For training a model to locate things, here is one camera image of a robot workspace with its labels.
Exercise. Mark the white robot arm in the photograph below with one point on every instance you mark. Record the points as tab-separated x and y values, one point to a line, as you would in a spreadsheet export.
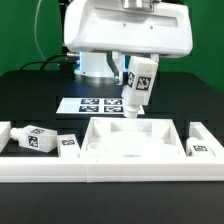
97	67

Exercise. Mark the white U-shaped fence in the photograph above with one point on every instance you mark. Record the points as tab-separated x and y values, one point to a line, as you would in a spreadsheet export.
19	164

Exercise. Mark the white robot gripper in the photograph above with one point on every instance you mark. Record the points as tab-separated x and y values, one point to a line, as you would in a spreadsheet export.
110	25

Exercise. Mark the white marker tag sheet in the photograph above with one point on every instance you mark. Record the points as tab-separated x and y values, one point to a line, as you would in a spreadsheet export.
91	106

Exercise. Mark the white square table top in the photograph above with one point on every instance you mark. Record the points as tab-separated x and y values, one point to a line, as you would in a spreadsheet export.
139	138

